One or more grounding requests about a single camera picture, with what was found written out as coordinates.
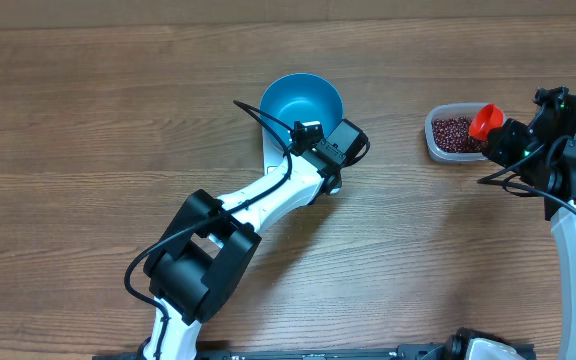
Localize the white digital kitchen scale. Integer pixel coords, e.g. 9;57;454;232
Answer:
261;130;283;175

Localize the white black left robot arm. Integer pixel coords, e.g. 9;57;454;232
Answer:
138;120;369;359

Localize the clear container of red beans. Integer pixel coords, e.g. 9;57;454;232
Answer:
424;103;488;163

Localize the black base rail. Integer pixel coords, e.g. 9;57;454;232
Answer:
92;327;537;360

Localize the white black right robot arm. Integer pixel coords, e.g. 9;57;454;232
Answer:
469;87;576;359

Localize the teal plastic bowl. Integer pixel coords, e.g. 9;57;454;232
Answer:
259;73;344;144

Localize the red measuring scoop blue handle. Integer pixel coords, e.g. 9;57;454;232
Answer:
468;103;504;141

